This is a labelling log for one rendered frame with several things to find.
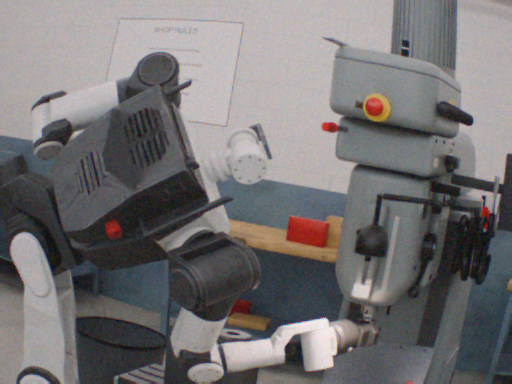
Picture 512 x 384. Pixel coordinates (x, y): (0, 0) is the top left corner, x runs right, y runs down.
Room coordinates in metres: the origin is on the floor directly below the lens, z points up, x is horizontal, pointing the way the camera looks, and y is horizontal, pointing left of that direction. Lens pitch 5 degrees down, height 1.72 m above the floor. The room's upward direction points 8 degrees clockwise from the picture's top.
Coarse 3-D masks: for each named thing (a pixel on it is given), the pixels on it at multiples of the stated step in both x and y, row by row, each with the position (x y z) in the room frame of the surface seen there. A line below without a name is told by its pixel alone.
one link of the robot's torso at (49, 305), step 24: (24, 240) 1.71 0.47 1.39; (24, 264) 1.71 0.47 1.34; (48, 264) 1.72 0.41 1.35; (24, 288) 1.72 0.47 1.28; (48, 288) 1.71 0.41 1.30; (72, 288) 1.86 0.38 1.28; (24, 312) 1.73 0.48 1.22; (48, 312) 1.71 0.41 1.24; (72, 312) 1.83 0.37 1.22; (24, 336) 1.74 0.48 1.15; (48, 336) 1.74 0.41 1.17; (72, 336) 1.83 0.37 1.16; (24, 360) 1.74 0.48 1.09; (48, 360) 1.74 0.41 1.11; (72, 360) 1.82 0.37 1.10
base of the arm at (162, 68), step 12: (144, 60) 1.82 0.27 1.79; (156, 60) 1.82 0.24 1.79; (168, 60) 1.82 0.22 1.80; (144, 72) 1.81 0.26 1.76; (156, 72) 1.81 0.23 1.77; (168, 72) 1.81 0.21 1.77; (132, 84) 1.80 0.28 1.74; (144, 84) 1.80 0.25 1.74; (168, 84) 1.80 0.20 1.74; (132, 96) 1.81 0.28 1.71; (168, 96) 1.80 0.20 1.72; (180, 96) 1.93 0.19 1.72
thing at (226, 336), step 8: (168, 328) 2.21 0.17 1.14; (168, 336) 2.21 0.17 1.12; (224, 336) 2.15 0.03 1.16; (232, 336) 2.16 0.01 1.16; (240, 336) 2.17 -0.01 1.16; (248, 336) 2.18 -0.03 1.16; (168, 344) 2.21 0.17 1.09; (168, 352) 2.21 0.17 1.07; (168, 360) 2.20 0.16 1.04; (176, 360) 2.19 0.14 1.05; (168, 368) 2.20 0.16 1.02; (176, 368) 2.19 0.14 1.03; (256, 368) 2.20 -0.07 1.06; (168, 376) 2.20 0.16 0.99; (176, 376) 2.19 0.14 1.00; (184, 376) 2.18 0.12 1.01; (224, 376) 2.13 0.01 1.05; (232, 376) 2.12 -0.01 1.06; (240, 376) 2.12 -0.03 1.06; (248, 376) 2.17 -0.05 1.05; (256, 376) 2.21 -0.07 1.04
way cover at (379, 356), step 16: (352, 352) 2.44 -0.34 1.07; (368, 352) 2.42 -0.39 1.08; (384, 352) 2.41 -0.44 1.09; (400, 352) 2.39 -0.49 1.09; (416, 352) 2.38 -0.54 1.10; (432, 352) 2.36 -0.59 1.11; (336, 368) 2.43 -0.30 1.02; (352, 368) 2.41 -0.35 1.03; (368, 368) 2.40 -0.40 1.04; (384, 368) 2.38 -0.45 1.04; (400, 368) 2.36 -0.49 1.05; (416, 368) 2.35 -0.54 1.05
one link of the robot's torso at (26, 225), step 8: (32, 216) 1.75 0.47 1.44; (16, 224) 1.74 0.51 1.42; (24, 224) 1.74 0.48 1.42; (32, 224) 1.74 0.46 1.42; (40, 224) 1.76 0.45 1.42; (8, 232) 1.75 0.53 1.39; (16, 232) 1.74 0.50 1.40; (32, 232) 1.74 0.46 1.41; (40, 232) 1.74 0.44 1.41; (48, 232) 1.77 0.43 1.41; (8, 240) 1.75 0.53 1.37; (40, 240) 1.74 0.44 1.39; (48, 240) 1.76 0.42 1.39; (48, 248) 1.74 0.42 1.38; (56, 248) 1.78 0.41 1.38; (48, 256) 1.74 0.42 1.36; (56, 256) 1.76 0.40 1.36; (56, 264) 1.77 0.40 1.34
